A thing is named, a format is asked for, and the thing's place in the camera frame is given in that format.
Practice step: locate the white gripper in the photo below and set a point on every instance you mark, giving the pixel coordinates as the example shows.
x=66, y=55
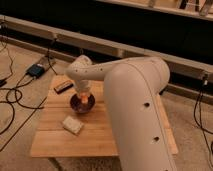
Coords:
x=83, y=87

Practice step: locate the orange pepper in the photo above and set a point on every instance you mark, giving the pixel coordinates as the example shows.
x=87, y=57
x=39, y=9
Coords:
x=84, y=99

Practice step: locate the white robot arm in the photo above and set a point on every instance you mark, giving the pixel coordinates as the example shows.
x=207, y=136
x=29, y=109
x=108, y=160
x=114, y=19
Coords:
x=130, y=88

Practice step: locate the purple ceramic bowl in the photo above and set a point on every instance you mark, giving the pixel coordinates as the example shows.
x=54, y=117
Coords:
x=79, y=107

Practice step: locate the dark rectangular case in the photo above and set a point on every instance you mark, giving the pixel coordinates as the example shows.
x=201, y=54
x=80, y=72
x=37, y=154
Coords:
x=63, y=87

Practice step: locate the beige sponge block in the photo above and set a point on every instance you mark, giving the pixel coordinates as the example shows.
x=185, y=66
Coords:
x=72, y=125

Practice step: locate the wooden table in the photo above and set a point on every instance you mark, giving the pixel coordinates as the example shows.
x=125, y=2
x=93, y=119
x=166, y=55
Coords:
x=52, y=140

